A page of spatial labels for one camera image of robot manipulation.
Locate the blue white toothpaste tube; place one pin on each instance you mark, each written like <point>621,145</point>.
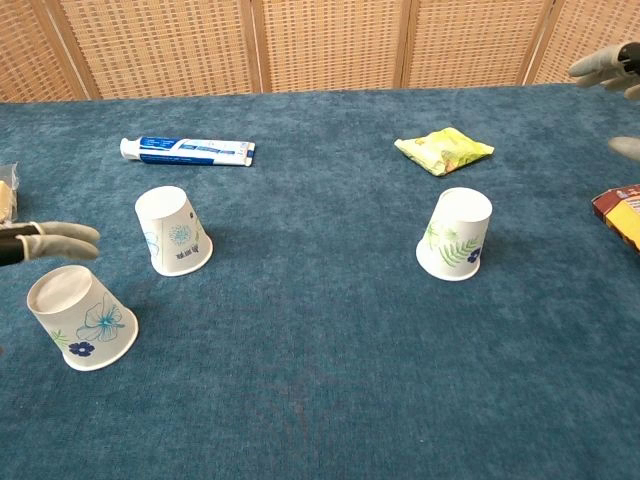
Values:
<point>200,150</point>

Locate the paper cup with printed text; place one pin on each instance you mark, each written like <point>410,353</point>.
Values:
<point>170,225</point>

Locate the wicker folding screen panel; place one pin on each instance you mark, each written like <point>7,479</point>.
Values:
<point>595,25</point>
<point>160,45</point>
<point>30,50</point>
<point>330,45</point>
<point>475,45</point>

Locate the clear wrapped biscuit pack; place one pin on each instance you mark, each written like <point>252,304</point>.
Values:
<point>7,200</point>

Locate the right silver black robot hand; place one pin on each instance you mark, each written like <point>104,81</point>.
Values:
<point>595,65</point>

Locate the red yellow snack bag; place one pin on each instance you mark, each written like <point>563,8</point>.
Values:
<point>625,210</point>

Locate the paper cup large blue flower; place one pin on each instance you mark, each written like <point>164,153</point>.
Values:
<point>75,310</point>

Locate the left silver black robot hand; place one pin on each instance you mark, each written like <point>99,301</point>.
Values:
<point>60,245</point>

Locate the paper cup green fern print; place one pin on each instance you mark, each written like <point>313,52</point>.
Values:
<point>460,225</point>

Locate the teal blue table cloth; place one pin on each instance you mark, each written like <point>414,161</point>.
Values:
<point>320,350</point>

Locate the yellow green snack packet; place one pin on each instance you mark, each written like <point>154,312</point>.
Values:
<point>445,147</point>

